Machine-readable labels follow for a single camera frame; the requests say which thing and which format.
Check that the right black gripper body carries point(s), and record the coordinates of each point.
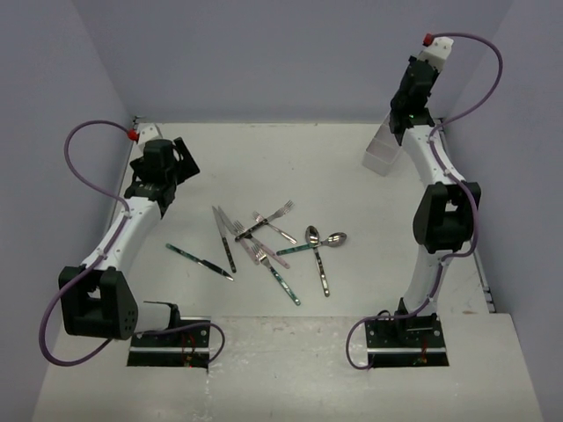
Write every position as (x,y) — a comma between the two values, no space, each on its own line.
(396,102)

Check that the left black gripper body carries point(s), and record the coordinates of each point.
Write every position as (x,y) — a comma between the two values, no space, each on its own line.
(137,164)

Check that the black handled spoon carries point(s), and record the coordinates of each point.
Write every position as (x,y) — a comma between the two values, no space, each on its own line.
(312,236)

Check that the green handled spoon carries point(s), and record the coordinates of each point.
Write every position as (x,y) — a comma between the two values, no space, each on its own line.
(334,240)

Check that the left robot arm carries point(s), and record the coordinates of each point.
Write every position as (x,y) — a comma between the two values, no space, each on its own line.
(98,301)

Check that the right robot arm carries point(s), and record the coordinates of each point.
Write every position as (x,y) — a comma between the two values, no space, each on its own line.
(444,219)

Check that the white divided utensil container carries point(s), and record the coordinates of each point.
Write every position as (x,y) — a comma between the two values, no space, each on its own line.
(383,150)

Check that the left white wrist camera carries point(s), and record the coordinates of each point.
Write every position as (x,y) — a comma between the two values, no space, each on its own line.
(146,133)

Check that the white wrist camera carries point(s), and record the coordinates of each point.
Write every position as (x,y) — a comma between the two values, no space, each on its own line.
(146,133)
(436,51)

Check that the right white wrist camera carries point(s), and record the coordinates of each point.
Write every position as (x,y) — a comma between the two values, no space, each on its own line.
(436,51)

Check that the green handled knife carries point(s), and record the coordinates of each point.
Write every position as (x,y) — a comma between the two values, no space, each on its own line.
(202,262)

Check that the pink handled fork upper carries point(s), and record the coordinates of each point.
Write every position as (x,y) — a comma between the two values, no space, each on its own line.
(259,218)

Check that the black handled knife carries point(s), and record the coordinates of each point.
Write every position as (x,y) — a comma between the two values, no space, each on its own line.
(222,231)

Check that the pink handled knife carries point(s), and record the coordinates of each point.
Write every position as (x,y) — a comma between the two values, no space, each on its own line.
(231,228)

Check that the green handled fork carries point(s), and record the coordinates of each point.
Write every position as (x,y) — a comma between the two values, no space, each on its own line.
(264,260)

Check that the black handled fork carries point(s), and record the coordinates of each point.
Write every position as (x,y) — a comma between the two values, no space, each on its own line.
(277,214)

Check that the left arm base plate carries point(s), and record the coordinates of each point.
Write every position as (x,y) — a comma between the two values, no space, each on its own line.
(188,348)

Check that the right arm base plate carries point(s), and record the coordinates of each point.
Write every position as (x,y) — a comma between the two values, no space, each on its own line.
(413,342)

